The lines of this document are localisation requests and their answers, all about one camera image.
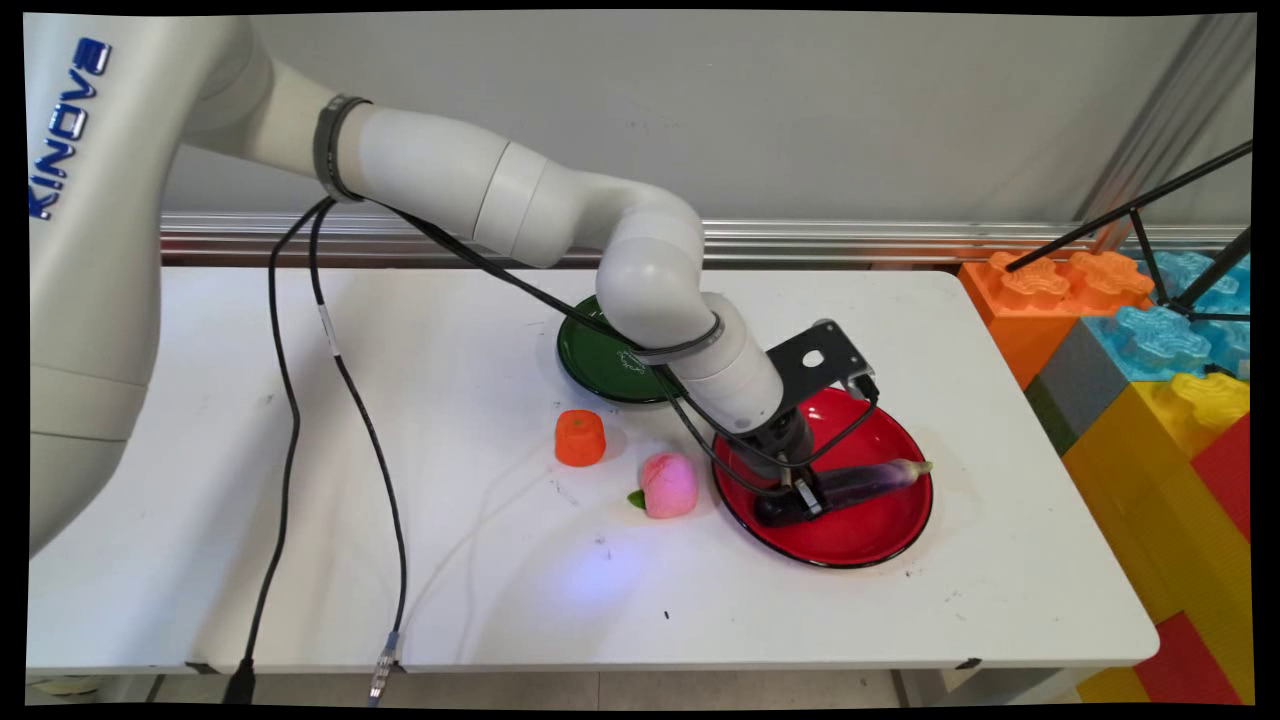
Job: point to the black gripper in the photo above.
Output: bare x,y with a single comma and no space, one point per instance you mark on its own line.
785,440

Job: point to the purple toy eggplant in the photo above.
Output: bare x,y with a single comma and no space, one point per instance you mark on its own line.
870,480

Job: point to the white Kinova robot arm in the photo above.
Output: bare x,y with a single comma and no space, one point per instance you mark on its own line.
430,170

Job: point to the red plate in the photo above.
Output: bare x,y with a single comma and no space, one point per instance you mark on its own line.
870,530

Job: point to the pink toy peach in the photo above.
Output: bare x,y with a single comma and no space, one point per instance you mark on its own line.
669,486

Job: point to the orange toy carrot piece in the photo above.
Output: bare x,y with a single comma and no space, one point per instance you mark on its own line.
581,440

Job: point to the grey metal table leg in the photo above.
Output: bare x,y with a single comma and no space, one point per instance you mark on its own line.
905,688

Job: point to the dark green plate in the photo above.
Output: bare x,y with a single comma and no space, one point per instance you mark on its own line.
590,360

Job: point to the orange foam block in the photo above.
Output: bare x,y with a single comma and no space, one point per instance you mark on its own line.
1030,300

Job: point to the grey foam block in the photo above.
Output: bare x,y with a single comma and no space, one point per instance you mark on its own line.
1085,375

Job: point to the blue foam block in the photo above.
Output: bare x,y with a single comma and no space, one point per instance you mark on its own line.
1160,340

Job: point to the small red foam block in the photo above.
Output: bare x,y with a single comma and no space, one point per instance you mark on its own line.
1225,480

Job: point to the large red foam block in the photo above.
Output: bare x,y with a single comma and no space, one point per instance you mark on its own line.
1185,665

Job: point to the black tripod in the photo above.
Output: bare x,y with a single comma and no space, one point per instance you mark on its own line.
1140,210

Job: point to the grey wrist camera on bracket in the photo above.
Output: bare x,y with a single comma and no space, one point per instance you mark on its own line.
825,360

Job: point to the aluminium rail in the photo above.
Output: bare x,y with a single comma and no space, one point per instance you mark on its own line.
900,240

